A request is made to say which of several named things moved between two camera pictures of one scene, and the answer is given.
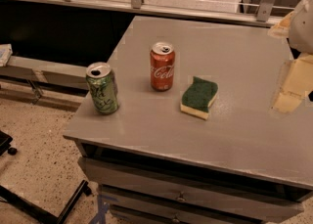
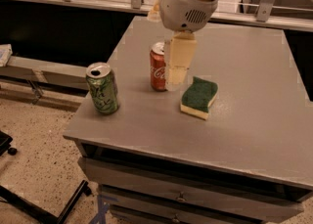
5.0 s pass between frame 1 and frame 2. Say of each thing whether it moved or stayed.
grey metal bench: stayed
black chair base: stayed
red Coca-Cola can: stayed
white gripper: moved
